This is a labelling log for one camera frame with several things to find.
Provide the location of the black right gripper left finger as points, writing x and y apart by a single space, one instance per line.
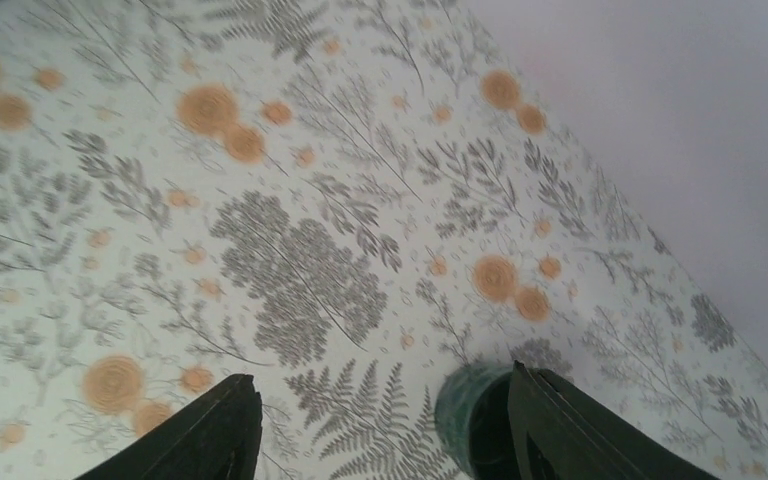
217 436

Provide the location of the floral patterned table mat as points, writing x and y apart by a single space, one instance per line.
346 200

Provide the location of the dark green mug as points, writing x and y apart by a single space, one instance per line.
472 421

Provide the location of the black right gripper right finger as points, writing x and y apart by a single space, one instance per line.
560 432

